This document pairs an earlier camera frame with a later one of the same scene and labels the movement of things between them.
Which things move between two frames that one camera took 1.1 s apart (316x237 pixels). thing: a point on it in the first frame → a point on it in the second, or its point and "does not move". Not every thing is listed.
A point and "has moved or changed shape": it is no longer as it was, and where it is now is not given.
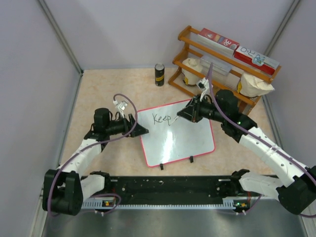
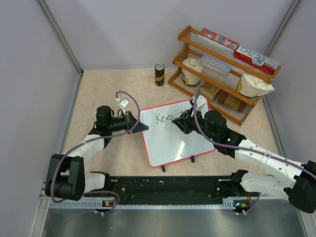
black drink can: [159, 69] does not move
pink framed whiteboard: [163, 143] does not move
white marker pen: [176, 117] has moved or changed shape
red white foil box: [257, 60] does not move
